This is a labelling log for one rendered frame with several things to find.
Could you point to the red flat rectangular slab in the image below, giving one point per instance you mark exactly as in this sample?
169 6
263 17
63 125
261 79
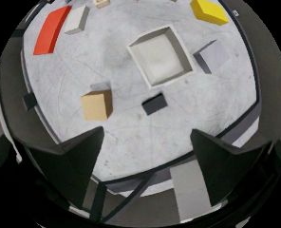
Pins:
50 30

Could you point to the tan cardboard cube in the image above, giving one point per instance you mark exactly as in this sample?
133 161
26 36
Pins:
97 105

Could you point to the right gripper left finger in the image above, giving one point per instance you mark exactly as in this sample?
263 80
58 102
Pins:
67 166

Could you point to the black rectangular block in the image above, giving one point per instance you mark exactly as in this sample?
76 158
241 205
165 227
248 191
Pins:
154 104

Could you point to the small wooden box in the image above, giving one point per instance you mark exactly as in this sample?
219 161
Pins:
101 3

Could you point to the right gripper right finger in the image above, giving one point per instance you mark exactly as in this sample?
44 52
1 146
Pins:
223 165

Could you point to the yellow rectangular block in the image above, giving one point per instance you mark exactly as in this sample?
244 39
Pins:
208 11

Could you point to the black cube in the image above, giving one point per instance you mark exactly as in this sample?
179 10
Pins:
29 101

